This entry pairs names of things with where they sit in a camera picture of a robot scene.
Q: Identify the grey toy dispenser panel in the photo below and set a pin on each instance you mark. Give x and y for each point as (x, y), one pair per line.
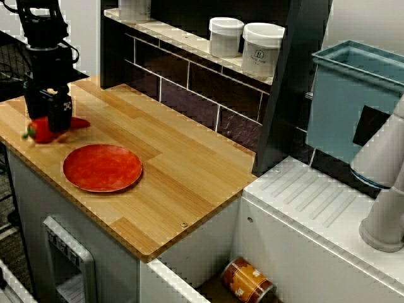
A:
(85, 262)

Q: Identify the white toy kitchen cabinet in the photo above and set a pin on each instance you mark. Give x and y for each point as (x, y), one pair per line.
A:
(28, 189)

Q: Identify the plain white lidded jar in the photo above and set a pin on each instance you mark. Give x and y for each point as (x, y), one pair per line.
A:
(225, 38)

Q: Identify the grey toy faucet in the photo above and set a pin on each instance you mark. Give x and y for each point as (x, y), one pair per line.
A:
(385, 221)

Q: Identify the red pepper green stem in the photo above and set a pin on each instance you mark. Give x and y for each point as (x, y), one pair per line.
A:
(41, 135)

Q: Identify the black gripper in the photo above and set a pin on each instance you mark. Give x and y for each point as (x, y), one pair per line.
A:
(47, 69)

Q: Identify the black box stand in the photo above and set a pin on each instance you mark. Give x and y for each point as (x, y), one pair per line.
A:
(80, 74)

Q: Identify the silver aluminium frame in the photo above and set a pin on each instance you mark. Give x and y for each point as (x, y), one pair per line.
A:
(12, 284)

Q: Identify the round red plate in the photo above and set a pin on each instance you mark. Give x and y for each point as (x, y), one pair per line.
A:
(102, 168)

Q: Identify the black side panel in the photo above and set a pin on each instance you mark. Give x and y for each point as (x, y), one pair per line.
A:
(103, 47)

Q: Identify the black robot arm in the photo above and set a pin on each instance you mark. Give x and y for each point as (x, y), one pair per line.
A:
(41, 28)

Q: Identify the white toy sink unit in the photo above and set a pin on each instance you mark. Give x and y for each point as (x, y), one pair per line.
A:
(284, 227)

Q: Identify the black hood cabinet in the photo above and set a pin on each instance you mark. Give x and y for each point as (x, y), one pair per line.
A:
(290, 94)

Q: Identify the orange soup can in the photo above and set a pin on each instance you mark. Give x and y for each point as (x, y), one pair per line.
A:
(246, 281)

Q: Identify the white jar house print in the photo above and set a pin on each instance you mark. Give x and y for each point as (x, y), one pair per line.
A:
(262, 53)

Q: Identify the cream wall shelf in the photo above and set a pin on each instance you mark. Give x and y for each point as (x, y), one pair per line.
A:
(176, 34)

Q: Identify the teal plastic bin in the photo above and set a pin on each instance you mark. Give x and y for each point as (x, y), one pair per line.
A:
(334, 120)

